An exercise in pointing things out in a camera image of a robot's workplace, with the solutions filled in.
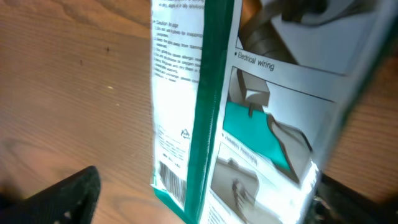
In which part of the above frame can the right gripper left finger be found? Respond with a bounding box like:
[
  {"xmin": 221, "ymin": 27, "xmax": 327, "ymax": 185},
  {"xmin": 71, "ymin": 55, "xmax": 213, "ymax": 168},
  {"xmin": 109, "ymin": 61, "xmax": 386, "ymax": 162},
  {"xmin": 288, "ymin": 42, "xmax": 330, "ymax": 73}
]
[{"xmin": 1, "ymin": 166, "xmax": 101, "ymax": 224}]

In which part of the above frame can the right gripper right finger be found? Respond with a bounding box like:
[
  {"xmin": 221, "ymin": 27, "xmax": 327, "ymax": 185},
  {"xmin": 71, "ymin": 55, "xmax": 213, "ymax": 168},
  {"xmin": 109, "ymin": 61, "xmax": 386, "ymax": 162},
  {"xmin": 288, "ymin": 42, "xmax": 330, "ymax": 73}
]
[{"xmin": 306, "ymin": 175, "xmax": 397, "ymax": 224}]

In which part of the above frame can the green 3M gloves package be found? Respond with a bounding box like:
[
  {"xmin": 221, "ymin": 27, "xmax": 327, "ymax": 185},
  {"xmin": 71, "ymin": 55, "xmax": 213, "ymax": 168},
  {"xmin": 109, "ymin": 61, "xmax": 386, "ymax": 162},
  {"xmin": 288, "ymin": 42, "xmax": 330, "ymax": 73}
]
[{"xmin": 151, "ymin": 0, "xmax": 397, "ymax": 223}]

